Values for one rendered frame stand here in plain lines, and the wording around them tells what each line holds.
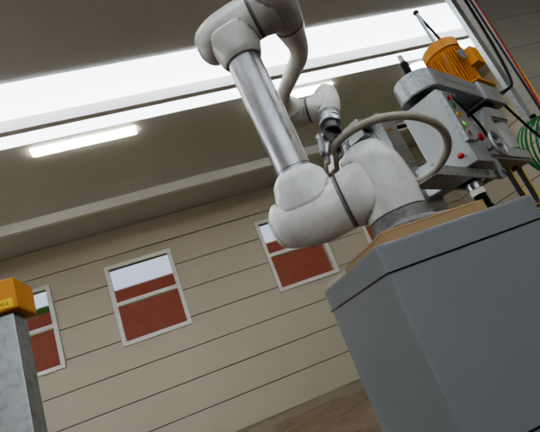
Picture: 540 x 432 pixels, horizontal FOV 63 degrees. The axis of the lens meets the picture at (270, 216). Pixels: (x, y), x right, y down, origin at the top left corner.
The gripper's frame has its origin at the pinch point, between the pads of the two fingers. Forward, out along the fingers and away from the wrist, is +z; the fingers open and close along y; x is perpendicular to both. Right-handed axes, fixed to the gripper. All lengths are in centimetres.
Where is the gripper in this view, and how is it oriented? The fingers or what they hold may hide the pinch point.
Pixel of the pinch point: (337, 165)
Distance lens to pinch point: 162.9
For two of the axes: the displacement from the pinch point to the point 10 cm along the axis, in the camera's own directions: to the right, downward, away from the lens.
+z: 0.4, 8.4, -5.5
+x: -3.5, 5.3, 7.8
